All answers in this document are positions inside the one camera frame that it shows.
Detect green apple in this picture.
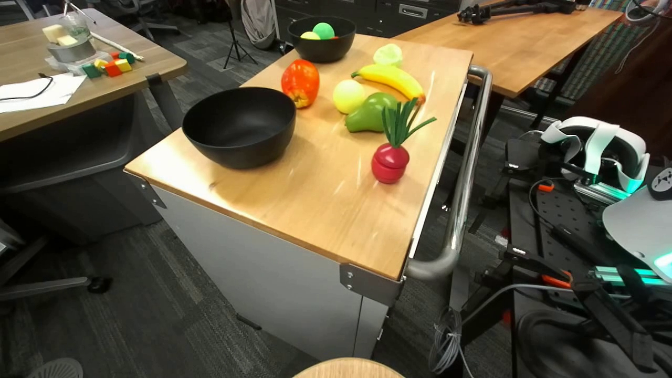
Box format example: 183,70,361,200
342,90,402,135

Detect black round controller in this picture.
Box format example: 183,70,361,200
647,166,672,202

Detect metal cart handle bar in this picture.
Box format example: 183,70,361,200
405,66,493,284

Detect black plastic bowl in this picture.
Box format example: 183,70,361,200
288,15,356,66
180,86,299,172

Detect round wooden stool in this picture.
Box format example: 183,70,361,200
291,356,408,378

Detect white thin stick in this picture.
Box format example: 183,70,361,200
91,29,145,61

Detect yellow round plastic fruit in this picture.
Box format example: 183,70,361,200
332,79,370,115

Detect red radish with green leaves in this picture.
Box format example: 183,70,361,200
370,95,438,188

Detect black tripod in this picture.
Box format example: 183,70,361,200
220,0,260,71

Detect orange plastic bell pepper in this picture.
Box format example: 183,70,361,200
279,58,321,111

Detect pale grey rounded cover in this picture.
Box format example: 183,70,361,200
601,186,672,286

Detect wooden top tool cart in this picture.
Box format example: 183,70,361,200
124,32,474,359

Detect long wooden desk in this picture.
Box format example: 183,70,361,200
395,7,625,101

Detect coloured toy blocks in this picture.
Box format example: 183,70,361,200
79,49,137,80

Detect dark mesh office chair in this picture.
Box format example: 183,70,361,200
0,97,166,302

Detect light green plastic fruit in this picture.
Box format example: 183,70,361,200
311,21,338,43

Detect clear plastic container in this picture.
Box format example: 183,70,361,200
40,11,97,64

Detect black articulated stand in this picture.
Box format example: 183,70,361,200
458,0,584,27

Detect grey cable bundle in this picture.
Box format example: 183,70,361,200
429,306,479,378

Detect black clamp with orange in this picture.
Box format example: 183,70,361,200
480,248,575,293

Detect white paper sheet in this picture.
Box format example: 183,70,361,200
0,71,89,115

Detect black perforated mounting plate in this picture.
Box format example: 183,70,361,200
501,133,672,378

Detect pale yellow-green plastic fruit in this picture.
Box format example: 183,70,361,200
372,43,405,70

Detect yellow plastic banana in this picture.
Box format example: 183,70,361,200
351,64,429,106

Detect white VR headset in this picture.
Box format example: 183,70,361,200
537,113,650,206

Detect dark green mesh panel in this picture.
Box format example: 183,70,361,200
558,0,672,133

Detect black equipment case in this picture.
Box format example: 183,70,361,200
282,0,459,39

